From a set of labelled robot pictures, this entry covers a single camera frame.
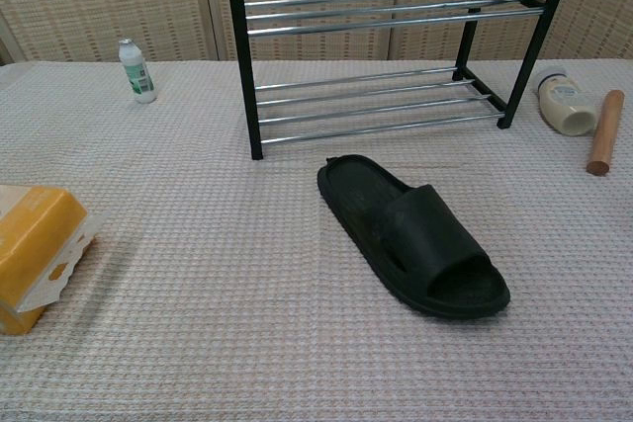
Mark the black rubber slipper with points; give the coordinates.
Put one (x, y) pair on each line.
(435, 239)

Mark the black metal shoe rack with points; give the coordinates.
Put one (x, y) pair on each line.
(240, 46)

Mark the white woven tablecloth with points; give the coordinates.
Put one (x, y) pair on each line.
(198, 244)

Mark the small white green bottle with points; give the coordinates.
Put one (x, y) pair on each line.
(137, 73)

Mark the cream squeeze bottle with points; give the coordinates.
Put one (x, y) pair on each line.
(561, 101)

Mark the yellow cat tissue pack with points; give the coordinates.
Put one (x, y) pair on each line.
(34, 239)

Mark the wooden rolling pin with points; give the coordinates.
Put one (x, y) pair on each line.
(605, 135)

